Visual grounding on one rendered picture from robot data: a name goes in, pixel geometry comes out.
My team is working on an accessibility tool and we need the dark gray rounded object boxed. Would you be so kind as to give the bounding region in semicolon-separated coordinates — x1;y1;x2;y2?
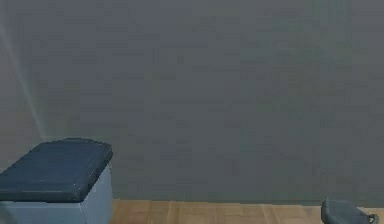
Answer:
320;196;380;224

